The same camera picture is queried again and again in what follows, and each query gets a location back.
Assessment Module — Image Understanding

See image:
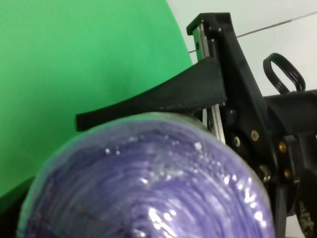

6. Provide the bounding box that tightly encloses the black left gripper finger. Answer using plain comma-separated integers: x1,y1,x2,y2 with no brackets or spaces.
76,58,227,131

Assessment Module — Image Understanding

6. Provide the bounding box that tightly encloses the green tablecloth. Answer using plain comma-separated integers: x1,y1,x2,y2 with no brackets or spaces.
0,0,192,194

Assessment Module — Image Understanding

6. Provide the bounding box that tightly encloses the black camera cable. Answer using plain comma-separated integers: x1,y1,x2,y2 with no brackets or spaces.
263,53,306,94

